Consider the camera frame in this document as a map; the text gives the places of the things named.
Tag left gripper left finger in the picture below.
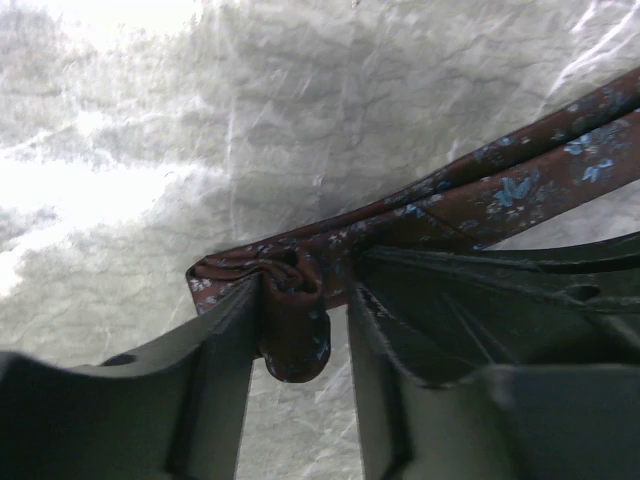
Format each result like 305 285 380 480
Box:
1 279 259 479

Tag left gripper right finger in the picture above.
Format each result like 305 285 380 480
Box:
348 244 639 479

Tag brown blue floral tie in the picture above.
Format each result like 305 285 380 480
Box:
186 71 639 383

